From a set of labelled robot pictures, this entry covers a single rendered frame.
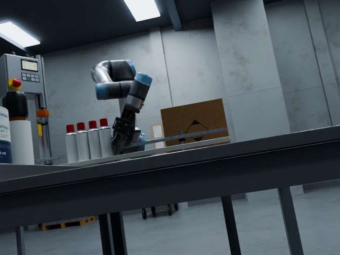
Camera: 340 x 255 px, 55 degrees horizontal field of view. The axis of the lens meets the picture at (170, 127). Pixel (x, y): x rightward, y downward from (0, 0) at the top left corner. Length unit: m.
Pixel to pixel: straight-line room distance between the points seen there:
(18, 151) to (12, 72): 0.57
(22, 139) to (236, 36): 7.20
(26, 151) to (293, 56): 8.12
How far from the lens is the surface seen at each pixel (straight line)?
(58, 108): 9.57
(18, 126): 1.25
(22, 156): 1.23
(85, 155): 1.44
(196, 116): 1.55
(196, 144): 1.33
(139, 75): 1.40
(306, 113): 8.64
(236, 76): 7.80
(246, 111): 7.63
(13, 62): 1.73
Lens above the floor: 0.79
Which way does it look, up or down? 8 degrees up
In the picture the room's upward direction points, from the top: 9 degrees counter-clockwise
